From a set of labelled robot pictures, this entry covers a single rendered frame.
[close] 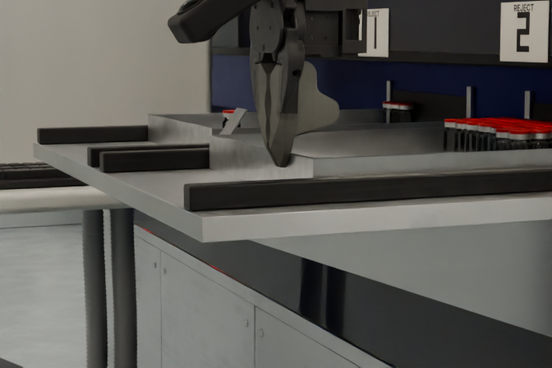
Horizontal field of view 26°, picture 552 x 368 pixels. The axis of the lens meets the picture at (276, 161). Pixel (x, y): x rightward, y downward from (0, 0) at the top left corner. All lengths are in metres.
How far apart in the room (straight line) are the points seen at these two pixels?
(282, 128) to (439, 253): 0.19
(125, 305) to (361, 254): 1.05
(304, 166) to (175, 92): 0.95
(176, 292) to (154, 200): 1.37
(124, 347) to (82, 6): 0.59
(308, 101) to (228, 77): 1.26
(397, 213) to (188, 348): 1.41
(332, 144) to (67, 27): 0.72
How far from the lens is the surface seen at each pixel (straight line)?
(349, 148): 1.28
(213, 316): 2.18
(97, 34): 1.90
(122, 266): 2.04
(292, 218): 0.93
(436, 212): 0.99
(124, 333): 2.08
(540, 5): 1.21
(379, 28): 1.51
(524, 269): 1.14
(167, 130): 1.48
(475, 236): 1.11
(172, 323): 2.44
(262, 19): 1.03
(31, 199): 1.66
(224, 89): 2.31
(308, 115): 1.02
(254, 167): 1.11
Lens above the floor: 1.01
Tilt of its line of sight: 6 degrees down
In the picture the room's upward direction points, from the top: straight up
